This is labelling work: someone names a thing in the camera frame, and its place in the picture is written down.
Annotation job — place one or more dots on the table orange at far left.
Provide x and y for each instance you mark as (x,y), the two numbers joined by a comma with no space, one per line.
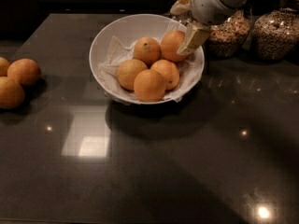
(4,65)

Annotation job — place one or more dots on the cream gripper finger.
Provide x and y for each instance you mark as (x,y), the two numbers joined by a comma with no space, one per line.
(195,36)
(180,6)

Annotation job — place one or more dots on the pale orange at left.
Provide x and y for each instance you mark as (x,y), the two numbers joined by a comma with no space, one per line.
(127,72)

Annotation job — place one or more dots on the white paper napkin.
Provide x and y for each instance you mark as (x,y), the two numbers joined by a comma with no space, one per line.
(116,55)

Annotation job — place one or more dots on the right glass jar with grains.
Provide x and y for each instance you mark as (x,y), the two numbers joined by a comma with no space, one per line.
(275,34)

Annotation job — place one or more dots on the table orange lower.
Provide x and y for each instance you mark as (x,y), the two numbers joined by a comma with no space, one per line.
(12,93)

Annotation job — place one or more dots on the middle glass jar with grains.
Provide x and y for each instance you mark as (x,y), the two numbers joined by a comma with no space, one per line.
(227,38)

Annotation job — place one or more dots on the white rounded gripper body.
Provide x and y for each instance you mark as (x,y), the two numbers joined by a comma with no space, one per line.
(207,4)

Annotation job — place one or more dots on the left glass jar with grains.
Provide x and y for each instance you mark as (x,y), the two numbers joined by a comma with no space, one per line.
(184,19)

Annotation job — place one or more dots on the white bowl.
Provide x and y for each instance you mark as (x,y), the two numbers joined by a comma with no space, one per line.
(130,28)

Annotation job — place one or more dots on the table orange upper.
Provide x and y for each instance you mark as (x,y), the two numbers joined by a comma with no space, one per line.
(26,71)

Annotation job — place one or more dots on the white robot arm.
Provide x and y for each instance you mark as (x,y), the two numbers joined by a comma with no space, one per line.
(205,13)

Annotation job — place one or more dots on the table orange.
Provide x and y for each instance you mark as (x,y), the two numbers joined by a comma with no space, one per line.
(4,65)
(26,71)
(12,93)

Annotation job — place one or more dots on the glass jar with grains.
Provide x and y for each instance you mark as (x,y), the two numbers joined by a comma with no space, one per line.
(184,19)
(275,34)
(227,38)

